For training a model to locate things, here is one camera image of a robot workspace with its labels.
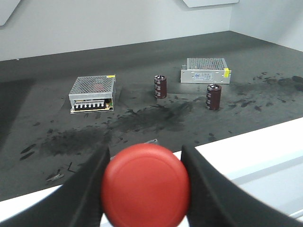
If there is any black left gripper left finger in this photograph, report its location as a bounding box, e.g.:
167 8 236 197
0 147 110 227

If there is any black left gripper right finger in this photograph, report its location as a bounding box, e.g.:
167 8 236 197
181 145 303 227

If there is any red mushroom push button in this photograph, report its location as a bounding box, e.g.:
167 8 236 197
100 143 190 227

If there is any left metal mesh power supply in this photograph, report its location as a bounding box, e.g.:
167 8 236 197
69 74 116 114

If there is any metal mesh power supply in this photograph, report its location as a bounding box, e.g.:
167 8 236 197
69 74 116 114
180 58 231 84

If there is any front brown capacitor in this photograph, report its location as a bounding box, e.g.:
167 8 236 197
205 84 222 110

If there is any brown capacitor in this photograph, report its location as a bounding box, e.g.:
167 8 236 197
154 75 167 99
205 84 222 110

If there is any right metal mesh power supply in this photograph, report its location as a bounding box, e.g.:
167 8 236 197
180 58 231 84

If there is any rear brown capacitor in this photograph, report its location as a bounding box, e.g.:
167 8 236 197
154 75 167 99

